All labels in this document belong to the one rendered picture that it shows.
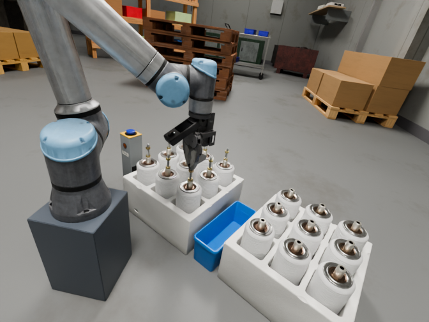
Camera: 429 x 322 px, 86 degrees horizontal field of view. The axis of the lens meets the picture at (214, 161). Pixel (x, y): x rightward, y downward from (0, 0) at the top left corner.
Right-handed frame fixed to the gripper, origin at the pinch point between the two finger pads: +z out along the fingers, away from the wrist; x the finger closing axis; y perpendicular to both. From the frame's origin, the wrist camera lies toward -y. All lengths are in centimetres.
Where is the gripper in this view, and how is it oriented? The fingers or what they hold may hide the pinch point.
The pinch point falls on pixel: (189, 166)
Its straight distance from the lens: 82.2
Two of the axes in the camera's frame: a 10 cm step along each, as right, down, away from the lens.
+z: -1.3, 8.6, 4.9
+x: -6.5, -4.4, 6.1
